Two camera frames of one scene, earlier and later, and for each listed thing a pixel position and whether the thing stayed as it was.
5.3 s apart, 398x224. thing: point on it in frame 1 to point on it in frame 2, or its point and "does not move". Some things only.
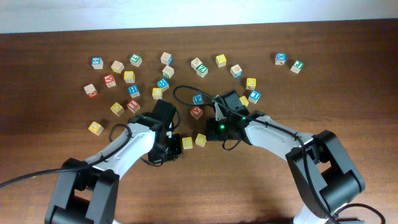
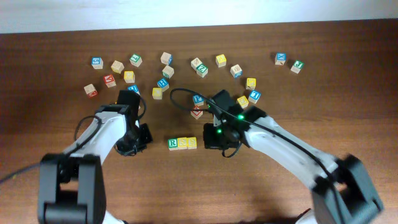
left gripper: (177, 149) to (125, 150)
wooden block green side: (168, 71) does not move
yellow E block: (244, 100) does not move
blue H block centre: (163, 83) does not move
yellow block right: (250, 83) does not move
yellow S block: (201, 139) to (191, 142)
